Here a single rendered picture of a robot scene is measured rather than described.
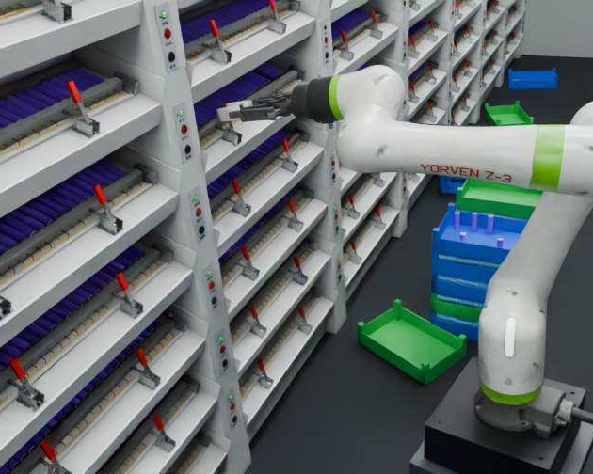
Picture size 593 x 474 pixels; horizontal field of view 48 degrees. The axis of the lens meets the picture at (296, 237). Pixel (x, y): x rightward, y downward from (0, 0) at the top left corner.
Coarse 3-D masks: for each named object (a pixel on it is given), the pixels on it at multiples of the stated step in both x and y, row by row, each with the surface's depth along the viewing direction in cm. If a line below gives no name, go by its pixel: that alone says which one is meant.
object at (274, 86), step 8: (288, 72) 185; (296, 72) 186; (280, 80) 180; (288, 80) 183; (296, 80) 185; (264, 88) 174; (272, 88) 175; (256, 96) 170; (216, 120) 156; (200, 128) 151; (208, 128) 152; (200, 136) 151
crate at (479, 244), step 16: (448, 208) 224; (448, 224) 227; (464, 224) 226; (480, 224) 223; (496, 224) 221; (512, 224) 218; (432, 240) 212; (448, 240) 209; (480, 240) 217; (496, 240) 216; (512, 240) 215; (464, 256) 209; (480, 256) 207; (496, 256) 204
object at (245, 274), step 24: (288, 192) 204; (312, 192) 205; (264, 216) 192; (288, 216) 197; (312, 216) 200; (240, 240) 181; (264, 240) 186; (288, 240) 188; (240, 264) 173; (264, 264) 178; (240, 288) 169
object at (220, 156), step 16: (272, 64) 191; (288, 64) 189; (304, 64) 187; (304, 80) 189; (224, 128) 158; (240, 128) 160; (256, 128) 162; (272, 128) 168; (224, 144) 153; (240, 144) 154; (256, 144) 163; (208, 160) 146; (224, 160) 149; (208, 176) 145
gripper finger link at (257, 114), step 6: (258, 108) 142; (264, 108) 140; (270, 108) 138; (246, 114) 143; (252, 114) 142; (258, 114) 141; (264, 114) 140; (246, 120) 144; (252, 120) 143; (258, 120) 142
